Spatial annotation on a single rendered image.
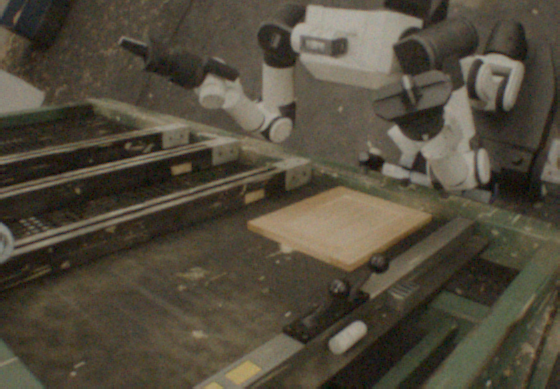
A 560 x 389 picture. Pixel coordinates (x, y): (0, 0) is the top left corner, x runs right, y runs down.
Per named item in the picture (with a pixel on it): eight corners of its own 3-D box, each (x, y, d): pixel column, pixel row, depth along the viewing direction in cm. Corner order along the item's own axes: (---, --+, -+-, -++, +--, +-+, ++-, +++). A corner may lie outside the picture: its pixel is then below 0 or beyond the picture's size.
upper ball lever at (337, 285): (319, 331, 89) (360, 286, 82) (305, 341, 87) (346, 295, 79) (305, 314, 91) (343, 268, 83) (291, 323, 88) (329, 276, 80)
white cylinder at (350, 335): (341, 357, 88) (367, 337, 93) (343, 343, 87) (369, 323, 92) (327, 350, 89) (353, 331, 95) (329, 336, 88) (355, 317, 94)
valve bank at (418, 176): (519, 183, 165) (506, 159, 146) (505, 225, 164) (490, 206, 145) (386, 149, 195) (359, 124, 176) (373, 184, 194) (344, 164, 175)
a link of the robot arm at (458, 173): (412, 167, 109) (438, 203, 123) (461, 163, 103) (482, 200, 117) (415, 123, 113) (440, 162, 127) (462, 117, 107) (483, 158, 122)
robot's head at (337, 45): (321, 24, 119) (299, 28, 113) (352, 29, 113) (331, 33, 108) (320, 51, 121) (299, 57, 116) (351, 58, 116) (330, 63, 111)
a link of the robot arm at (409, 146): (406, 155, 91) (413, 166, 102) (455, 116, 89) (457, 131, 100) (367, 107, 95) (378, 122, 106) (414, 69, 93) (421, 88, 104)
